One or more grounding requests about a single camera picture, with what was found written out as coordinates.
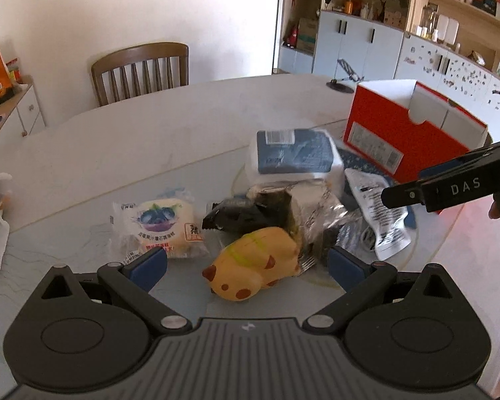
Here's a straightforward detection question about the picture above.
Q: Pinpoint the black phone stand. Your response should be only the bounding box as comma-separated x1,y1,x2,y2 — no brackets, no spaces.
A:
326,59,365,93

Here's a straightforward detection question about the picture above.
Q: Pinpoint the red cardboard box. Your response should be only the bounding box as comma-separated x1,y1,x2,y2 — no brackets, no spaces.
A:
342,79,490,184

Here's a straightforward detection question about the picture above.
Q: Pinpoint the yellow cat squishy toy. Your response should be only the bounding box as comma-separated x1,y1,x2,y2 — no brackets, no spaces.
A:
202,226,299,301

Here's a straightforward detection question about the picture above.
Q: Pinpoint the silver foil packet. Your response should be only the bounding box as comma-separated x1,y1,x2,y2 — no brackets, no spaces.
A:
247,178,365,276

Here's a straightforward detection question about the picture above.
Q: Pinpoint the white cupboard with black handles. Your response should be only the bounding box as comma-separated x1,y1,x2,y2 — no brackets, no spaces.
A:
312,10,405,80

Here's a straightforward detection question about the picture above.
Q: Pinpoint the white pouch with label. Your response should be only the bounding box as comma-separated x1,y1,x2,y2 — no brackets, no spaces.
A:
344,168,412,262

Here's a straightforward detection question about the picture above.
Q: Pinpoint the white marble desktop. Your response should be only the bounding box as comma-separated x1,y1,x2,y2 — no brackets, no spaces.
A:
0,73,500,342

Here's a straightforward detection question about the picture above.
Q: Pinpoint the wooden chair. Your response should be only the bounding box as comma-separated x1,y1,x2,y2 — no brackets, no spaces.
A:
91,42,190,107

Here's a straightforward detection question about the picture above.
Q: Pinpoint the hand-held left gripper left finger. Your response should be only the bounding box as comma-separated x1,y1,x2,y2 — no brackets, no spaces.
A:
37,245,192,336

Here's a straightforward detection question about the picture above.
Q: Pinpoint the black snack packet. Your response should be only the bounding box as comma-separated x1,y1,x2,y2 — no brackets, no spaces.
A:
202,198,271,232

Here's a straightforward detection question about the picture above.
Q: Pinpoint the tissue pack dark blue label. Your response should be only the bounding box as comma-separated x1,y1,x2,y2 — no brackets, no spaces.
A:
244,127,346,192

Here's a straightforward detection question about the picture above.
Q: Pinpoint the white side cabinet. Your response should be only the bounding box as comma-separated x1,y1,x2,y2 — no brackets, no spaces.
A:
0,76,46,159

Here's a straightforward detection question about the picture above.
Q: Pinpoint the wooden wall shelf unit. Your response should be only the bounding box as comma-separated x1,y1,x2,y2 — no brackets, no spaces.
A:
404,0,500,76

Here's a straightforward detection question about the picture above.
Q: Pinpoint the blueberry bread packet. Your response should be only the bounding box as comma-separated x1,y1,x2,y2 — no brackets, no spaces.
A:
110,189,205,261

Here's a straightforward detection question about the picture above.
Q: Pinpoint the white cabinet with stickers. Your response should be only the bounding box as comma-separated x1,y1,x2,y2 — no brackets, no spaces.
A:
396,33,500,123

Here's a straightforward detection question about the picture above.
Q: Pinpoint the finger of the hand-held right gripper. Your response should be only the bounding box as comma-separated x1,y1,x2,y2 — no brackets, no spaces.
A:
380,179,426,209

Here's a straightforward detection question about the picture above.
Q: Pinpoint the clear bag with black item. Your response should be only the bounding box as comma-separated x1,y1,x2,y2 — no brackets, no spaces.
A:
333,212,378,255

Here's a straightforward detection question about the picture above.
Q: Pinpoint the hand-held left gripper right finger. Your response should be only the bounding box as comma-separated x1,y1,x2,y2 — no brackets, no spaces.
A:
303,245,460,336

